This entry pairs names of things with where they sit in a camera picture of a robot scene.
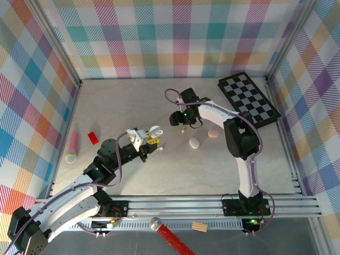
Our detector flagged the white square charging case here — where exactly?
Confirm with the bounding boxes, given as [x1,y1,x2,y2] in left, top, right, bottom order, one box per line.
[148,125,164,139]

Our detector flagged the small red block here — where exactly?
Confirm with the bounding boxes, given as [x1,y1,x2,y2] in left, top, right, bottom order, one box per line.
[87,131,99,146]

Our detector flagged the pink cylinder with white cap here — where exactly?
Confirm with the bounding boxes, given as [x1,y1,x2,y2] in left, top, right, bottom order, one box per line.
[65,131,80,164]

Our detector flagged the black grey chessboard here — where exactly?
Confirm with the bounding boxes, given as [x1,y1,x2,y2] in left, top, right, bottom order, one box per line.
[217,71,282,132]

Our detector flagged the small circuit board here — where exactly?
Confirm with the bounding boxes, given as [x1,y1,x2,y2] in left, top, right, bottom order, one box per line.
[91,219,120,231]
[241,217,264,232]

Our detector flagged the red glitter microphone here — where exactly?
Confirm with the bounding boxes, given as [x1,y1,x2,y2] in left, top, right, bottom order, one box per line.
[148,217,196,255]

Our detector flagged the small wooden block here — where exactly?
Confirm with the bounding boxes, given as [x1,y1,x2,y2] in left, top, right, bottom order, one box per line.
[191,222,208,233]

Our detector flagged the aluminium frame side rail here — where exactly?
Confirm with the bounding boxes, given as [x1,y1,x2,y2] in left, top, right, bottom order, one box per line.
[265,79,305,196]
[46,79,84,199]

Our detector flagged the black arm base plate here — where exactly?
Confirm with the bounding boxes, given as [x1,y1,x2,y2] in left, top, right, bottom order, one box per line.
[98,200,130,219]
[221,196,272,217]

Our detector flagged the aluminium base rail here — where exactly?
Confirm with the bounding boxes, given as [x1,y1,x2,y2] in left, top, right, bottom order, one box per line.
[34,194,324,220]

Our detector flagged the grey slotted cable duct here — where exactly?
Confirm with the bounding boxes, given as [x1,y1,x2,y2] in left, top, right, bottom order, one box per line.
[76,219,247,232]

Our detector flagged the aluminium frame post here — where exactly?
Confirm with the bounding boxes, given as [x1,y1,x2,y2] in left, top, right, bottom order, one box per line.
[264,0,319,86]
[28,0,83,88]

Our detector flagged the aluminium frame bar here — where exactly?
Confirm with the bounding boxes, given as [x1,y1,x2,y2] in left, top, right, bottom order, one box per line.
[309,219,329,255]

